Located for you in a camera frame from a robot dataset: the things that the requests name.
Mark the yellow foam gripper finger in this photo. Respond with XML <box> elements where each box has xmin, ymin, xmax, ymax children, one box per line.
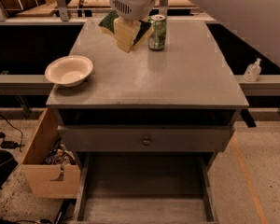
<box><xmin>114</xmin><ymin>17</ymin><xmax>141</xmax><ymax>53</ymax></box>

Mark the green and yellow sponge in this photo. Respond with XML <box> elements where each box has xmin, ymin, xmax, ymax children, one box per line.
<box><xmin>99</xmin><ymin>10</ymin><xmax>153</xmax><ymax>50</ymax></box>

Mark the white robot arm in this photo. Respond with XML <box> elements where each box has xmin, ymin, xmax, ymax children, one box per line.
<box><xmin>110</xmin><ymin>0</ymin><xmax>280</xmax><ymax>68</ymax></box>

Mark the white paper bowl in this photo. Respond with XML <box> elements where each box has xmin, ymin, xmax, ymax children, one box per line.
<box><xmin>45</xmin><ymin>55</ymin><xmax>93</xmax><ymax>87</ymax></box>

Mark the green soda can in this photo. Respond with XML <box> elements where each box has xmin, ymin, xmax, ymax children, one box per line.
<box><xmin>148</xmin><ymin>14</ymin><xmax>166</xmax><ymax>50</ymax></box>

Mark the grey drawer cabinet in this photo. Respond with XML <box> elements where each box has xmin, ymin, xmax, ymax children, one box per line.
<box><xmin>48</xmin><ymin>19</ymin><xmax>247</xmax><ymax>224</ymax></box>

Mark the wooden workbench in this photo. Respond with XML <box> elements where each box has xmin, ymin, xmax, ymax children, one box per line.
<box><xmin>17</xmin><ymin>0</ymin><xmax>197</xmax><ymax>17</ymax></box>

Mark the grey closed drawer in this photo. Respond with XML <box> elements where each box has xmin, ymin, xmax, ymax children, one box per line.
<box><xmin>58</xmin><ymin>126</ymin><xmax>234</xmax><ymax>152</ymax></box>

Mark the white pump bottle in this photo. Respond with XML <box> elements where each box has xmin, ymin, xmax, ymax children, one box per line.
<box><xmin>244</xmin><ymin>58</ymin><xmax>261</xmax><ymax>82</ymax></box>

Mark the wooden box with clutter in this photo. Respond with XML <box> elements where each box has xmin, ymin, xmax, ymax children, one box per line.
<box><xmin>21</xmin><ymin>108</ymin><xmax>80</xmax><ymax>199</ymax></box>

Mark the black power adapter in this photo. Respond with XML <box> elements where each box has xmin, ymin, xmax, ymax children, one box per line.
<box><xmin>0</xmin><ymin>141</ymin><xmax>20</xmax><ymax>149</ymax></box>

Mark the black cable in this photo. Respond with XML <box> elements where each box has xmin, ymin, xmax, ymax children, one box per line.
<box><xmin>0</xmin><ymin>108</ymin><xmax>25</xmax><ymax>154</ymax></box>

